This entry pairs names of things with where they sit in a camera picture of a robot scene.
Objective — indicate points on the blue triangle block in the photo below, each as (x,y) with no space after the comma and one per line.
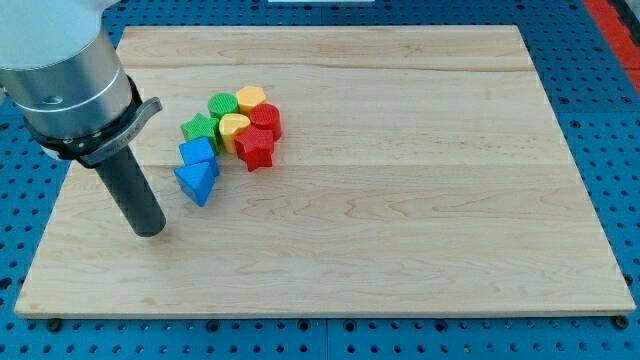
(196,181)

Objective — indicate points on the yellow hexagon block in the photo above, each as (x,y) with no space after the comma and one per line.
(249,97)

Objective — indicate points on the yellow heart block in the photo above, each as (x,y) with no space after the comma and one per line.
(230,126)

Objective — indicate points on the green star block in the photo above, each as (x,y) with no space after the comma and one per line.
(201,126)

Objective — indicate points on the red star block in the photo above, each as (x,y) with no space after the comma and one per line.
(255,147)

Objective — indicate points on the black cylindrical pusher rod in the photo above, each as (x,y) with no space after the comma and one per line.
(131,191)

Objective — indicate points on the blue cube block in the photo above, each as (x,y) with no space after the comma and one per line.
(199,151)

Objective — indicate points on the light wooden board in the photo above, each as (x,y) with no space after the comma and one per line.
(421,173)

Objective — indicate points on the green cylinder block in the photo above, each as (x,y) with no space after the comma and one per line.
(221,104)

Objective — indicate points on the red cylinder block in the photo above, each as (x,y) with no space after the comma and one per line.
(267,117)

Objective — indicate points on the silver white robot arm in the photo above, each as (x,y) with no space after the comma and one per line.
(60,67)

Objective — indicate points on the red strip at edge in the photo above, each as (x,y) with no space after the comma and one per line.
(609,20)

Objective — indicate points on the black clamp with metal lever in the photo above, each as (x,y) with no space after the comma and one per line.
(92,149)

